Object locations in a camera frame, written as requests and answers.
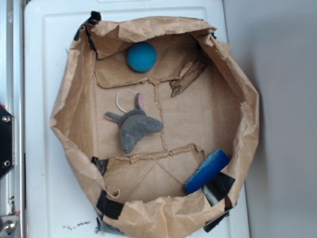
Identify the gray plush animal toy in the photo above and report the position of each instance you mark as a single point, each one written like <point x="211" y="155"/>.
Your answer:
<point x="135" y="124"/>

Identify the brown paper bag tray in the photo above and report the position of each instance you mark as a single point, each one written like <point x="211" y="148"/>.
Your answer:
<point x="142" y="194"/>

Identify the brown wood bark piece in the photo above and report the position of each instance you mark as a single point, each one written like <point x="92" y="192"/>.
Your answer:
<point x="194" y="71"/>

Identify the teal blue ball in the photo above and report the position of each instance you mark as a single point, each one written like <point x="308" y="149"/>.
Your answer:
<point x="141" y="57"/>

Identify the blue foam block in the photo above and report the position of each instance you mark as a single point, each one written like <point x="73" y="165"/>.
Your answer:
<point x="207" y="171"/>

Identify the white plastic board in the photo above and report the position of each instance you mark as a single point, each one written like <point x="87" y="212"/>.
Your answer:
<point x="56" y="205"/>

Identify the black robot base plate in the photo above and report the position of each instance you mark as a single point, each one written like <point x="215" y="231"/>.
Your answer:
<point x="6" y="142"/>

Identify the metal frame rail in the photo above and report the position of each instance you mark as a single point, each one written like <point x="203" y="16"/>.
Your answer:
<point x="12" y="221"/>

